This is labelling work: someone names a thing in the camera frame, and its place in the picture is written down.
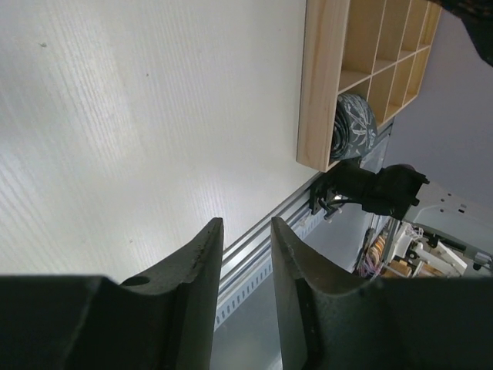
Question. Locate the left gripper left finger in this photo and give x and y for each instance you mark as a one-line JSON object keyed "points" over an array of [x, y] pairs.
{"points": [[185, 285]]}

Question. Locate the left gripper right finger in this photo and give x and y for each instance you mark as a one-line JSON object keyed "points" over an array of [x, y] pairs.
{"points": [[321, 308]]}

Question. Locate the dark paisley necktie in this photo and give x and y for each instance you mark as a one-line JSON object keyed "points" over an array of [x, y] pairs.
{"points": [[476, 16]]}

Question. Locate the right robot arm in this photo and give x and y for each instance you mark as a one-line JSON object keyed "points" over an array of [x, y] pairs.
{"points": [[390, 192]]}

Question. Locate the rolled grey tie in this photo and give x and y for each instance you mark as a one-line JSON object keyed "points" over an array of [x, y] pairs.
{"points": [[355, 128]]}

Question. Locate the wooden compartment tray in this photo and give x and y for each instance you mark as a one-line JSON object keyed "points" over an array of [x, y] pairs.
{"points": [[378, 49]]}

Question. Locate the white slotted cable duct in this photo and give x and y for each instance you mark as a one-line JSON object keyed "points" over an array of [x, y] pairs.
{"points": [[251, 275]]}

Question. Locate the aluminium rail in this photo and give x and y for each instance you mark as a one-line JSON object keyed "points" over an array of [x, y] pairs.
{"points": [[240, 250]]}

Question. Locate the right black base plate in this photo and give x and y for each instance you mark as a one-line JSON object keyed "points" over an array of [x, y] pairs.
{"points": [[323, 198]]}

